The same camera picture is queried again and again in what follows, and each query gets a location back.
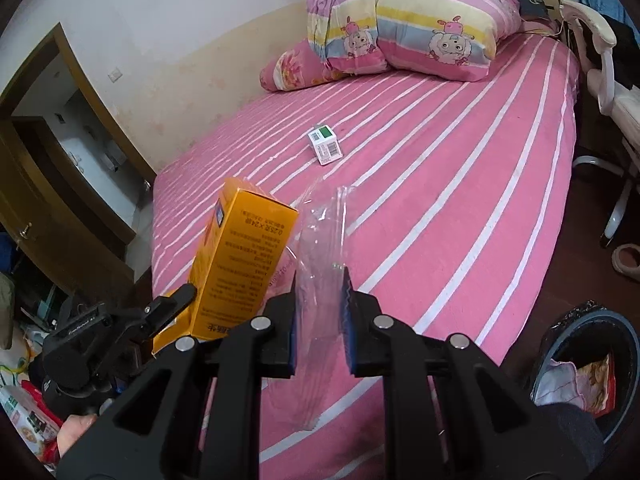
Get dark bag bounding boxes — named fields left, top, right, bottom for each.
left=510, top=0, right=551, bottom=20

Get person's left hand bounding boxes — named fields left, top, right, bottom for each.
left=56, top=412, right=101, bottom=461

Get cartoon printed striped quilt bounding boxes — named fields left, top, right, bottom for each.
left=305, top=0, right=523, bottom=82

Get brown wooden door frame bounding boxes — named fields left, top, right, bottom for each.
left=0, top=22, right=158, bottom=186

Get orange cardboard box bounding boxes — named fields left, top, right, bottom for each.
left=152, top=176, right=300, bottom=356

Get bin with black liner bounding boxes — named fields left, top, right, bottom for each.
left=530, top=301, right=640, bottom=461

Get black cloth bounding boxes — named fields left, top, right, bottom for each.
left=607, top=17, right=640, bottom=91

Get pink printed pillow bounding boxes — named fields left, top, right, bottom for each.
left=259, top=42, right=351, bottom=93

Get white cloth with pink edge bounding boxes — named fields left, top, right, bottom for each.
left=542, top=358, right=586, bottom=408

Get white chair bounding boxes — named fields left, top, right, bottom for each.
left=542, top=0, right=640, bottom=251

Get small white green box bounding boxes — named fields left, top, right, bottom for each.
left=306, top=124, right=344, bottom=165

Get clear zip plastic bag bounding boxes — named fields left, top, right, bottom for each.
left=285, top=182, right=358, bottom=433

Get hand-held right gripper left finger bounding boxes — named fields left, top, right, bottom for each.
left=59, top=270, right=301, bottom=480

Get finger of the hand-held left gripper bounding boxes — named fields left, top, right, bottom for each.
left=132, top=282, right=198, bottom=347

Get bed with pink striped sheet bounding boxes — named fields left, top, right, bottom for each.
left=150, top=30, right=581, bottom=480

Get printed cardboard box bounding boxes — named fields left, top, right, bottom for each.
left=0, top=380, right=63, bottom=466

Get red snack bag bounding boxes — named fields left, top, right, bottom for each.
left=575, top=352, right=616, bottom=416

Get brown wooden door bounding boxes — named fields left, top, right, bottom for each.
left=0, top=120, right=136, bottom=291

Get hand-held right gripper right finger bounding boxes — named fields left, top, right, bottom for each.
left=342, top=266, right=548, bottom=480

